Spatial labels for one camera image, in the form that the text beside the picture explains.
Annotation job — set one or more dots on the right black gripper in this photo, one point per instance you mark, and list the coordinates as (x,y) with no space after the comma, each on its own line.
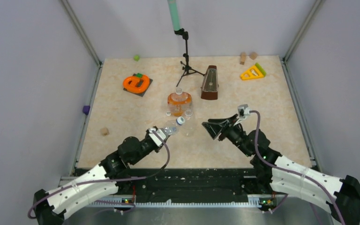
(214,129)

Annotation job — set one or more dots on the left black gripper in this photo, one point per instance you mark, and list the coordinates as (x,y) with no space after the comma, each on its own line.
(157,149)

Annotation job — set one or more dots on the clear bottle blue cap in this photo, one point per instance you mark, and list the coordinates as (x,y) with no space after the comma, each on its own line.
(189,124)

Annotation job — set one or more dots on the blue white Pepsi cap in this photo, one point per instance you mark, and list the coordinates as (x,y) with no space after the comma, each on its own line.
(180,121)

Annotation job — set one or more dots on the orange clear plastic bottle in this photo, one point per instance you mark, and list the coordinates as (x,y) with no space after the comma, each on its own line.
(178,102)

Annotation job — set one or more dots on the blue water bottle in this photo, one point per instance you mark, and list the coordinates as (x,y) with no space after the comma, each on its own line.
(170,129)

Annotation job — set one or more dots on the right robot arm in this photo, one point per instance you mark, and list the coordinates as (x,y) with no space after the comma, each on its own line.
(338,196)

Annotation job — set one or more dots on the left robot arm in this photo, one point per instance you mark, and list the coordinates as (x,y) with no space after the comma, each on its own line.
(57,205)

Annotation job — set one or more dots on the brown metronome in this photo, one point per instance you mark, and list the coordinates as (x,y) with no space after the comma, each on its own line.
(209,88)

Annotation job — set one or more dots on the wooden cube near left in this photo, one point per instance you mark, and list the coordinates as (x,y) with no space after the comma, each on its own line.
(104,131)

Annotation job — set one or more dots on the yellow triangle toy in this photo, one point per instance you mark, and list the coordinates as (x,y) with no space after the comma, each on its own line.
(252,73)

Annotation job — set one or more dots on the black tripod stand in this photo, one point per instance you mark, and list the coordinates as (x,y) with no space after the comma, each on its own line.
(187,69)

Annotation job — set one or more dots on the green stick toy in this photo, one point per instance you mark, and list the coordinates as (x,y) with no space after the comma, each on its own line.
(260,68)

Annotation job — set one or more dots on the purple block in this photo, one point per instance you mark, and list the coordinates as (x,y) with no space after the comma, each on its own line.
(86,109)

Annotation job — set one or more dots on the left wooden block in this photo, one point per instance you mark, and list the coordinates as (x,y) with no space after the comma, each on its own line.
(243,57)

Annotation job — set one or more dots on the wooden block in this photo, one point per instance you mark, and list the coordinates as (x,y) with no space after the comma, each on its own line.
(253,55)
(243,57)

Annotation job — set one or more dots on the right wooden block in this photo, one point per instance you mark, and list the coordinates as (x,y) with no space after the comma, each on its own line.
(253,55)

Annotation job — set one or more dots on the small green cube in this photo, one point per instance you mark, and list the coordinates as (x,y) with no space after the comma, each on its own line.
(136,57)

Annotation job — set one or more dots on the green foam microphone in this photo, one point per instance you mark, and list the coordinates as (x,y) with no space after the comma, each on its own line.
(174,15)

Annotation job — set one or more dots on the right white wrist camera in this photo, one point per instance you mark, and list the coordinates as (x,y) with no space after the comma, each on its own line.
(243,111)

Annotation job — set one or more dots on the grey square base plate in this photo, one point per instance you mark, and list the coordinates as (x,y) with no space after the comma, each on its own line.
(146,88)

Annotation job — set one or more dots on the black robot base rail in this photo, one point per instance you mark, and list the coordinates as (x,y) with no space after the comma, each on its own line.
(199,187)

